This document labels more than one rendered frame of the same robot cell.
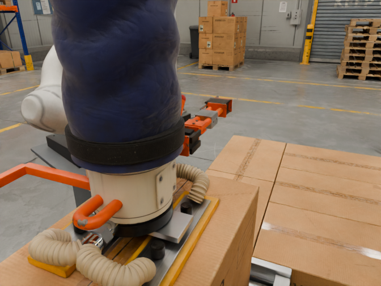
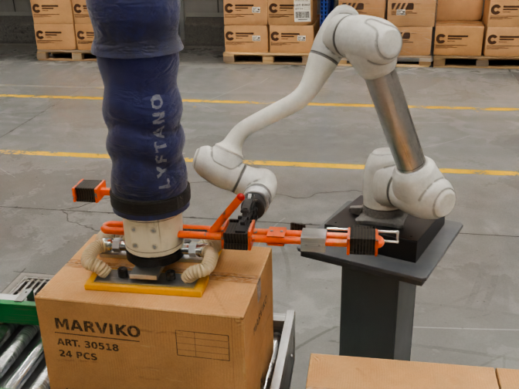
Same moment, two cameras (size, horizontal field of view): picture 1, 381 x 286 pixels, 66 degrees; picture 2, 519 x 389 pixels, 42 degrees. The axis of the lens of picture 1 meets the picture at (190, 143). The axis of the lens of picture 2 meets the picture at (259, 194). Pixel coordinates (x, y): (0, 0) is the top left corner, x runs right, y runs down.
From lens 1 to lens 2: 1.80 m
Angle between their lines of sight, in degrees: 69
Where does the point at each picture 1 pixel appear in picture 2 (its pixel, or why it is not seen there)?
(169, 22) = (127, 138)
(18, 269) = not seen: hidden behind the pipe
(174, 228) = (139, 271)
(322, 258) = not seen: outside the picture
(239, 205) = (201, 308)
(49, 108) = (198, 162)
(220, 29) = not seen: outside the picture
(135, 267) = (91, 259)
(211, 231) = (161, 298)
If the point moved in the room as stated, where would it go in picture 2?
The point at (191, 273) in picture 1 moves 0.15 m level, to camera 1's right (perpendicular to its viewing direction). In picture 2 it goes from (117, 295) to (120, 326)
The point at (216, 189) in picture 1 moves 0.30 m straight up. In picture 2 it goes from (225, 293) to (220, 194)
